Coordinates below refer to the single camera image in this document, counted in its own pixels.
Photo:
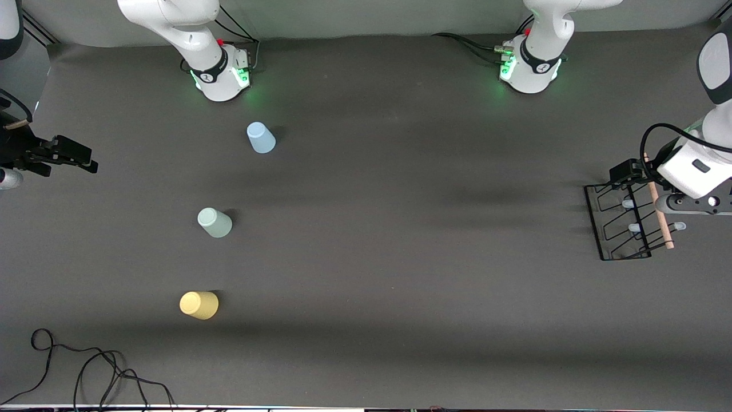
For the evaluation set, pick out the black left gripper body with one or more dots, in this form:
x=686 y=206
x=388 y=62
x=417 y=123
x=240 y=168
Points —
x=650 y=167

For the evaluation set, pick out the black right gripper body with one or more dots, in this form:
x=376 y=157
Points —
x=16 y=147

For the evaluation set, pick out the pale green plastic cup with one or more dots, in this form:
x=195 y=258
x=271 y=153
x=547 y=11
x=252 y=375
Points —
x=215 y=223

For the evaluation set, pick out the yellow plastic cup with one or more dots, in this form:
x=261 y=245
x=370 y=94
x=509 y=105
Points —
x=199 y=304

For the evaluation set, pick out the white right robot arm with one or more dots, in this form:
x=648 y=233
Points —
x=200 y=34

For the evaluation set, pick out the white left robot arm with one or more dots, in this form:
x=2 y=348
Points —
x=537 y=63

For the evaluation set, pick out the light blue plastic cup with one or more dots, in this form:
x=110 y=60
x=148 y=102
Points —
x=261 y=138

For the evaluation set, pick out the beige tape tag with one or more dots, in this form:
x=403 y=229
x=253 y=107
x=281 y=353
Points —
x=17 y=124

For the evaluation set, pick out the dark grey table cloth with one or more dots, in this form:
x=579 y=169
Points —
x=457 y=286

